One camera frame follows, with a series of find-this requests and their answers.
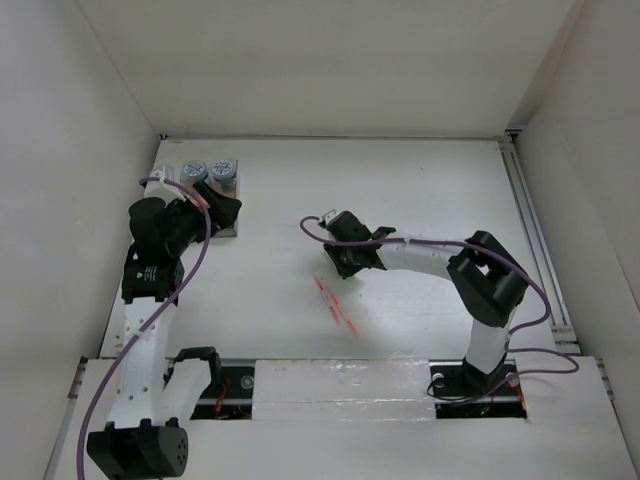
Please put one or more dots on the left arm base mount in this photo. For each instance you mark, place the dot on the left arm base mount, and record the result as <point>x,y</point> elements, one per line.
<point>229,396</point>

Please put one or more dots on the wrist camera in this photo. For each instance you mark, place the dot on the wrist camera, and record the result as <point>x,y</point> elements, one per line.
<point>160,188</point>
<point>329,217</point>

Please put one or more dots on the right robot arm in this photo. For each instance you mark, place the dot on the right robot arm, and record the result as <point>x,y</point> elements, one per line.
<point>490,283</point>

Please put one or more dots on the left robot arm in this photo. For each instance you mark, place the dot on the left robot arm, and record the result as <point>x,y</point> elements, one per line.
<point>135,424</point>

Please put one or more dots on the orange cap grey highlighter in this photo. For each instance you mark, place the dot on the orange cap grey highlighter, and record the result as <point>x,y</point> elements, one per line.
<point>198,200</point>

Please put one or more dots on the wooden clear organizer container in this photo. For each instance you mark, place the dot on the wooden clear organizer container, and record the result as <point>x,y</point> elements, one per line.
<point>223,232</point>

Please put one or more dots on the blue slime jar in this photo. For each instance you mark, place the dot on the blue slime jar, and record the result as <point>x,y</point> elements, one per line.
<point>195,171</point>
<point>224,174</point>

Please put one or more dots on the aluminium rail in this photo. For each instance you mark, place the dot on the aluminium rail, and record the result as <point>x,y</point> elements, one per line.
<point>560,322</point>

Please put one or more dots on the pink thin pen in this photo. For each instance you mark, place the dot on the pink thin pen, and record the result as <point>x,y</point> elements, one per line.
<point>347,320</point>
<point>323,290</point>

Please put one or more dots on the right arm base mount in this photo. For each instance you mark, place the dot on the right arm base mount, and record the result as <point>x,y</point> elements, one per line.
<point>459,397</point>

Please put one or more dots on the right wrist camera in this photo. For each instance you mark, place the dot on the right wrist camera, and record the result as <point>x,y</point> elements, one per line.
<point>329,217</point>

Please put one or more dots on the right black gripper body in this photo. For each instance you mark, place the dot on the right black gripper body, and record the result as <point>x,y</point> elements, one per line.
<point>345,260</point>

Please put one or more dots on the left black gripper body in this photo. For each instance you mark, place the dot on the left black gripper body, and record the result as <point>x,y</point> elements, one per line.
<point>189,226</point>

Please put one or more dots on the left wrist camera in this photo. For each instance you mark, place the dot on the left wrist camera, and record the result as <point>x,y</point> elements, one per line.
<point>160,188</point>

